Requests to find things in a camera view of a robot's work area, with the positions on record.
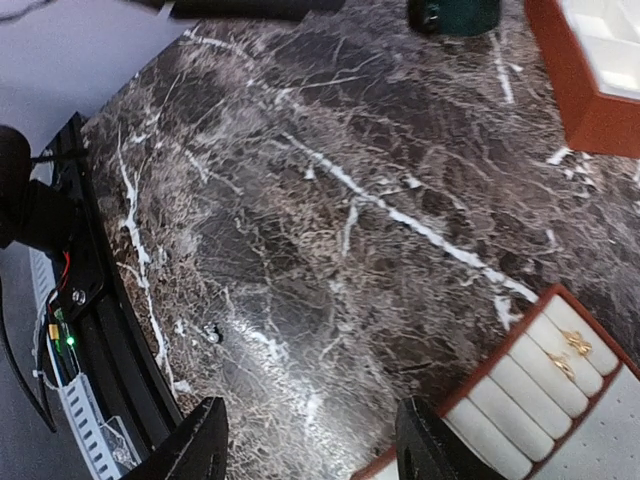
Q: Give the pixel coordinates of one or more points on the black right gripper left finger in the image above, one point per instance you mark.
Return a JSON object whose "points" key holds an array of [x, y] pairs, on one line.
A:
{"points": [[196, 450]]}

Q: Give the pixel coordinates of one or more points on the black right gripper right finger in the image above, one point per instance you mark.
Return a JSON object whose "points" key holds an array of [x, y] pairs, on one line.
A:
{"points": [[426, 448]]}

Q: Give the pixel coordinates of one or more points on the red jewelry tray insert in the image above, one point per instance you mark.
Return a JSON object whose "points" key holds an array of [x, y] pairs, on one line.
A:
{"points": [[558, 399]]}

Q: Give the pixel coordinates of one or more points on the red jewelry box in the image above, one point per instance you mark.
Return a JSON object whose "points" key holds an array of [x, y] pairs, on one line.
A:
{"points": [[591, 53]]}

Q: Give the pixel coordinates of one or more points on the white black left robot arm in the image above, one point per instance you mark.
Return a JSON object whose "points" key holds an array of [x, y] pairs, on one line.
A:
{"points": [[32, 213]]}

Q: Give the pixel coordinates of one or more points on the dark green ceramic mug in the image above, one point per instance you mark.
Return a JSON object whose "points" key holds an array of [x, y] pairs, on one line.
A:
{"points": [[464, 18]]}

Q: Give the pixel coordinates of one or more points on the white slotted cable duct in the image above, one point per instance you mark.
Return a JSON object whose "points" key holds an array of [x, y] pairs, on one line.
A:
{"points": [[76, 396]]}

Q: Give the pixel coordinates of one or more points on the black front table rail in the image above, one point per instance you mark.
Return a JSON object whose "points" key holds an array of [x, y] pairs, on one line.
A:
{"points": [[109, 341]]}

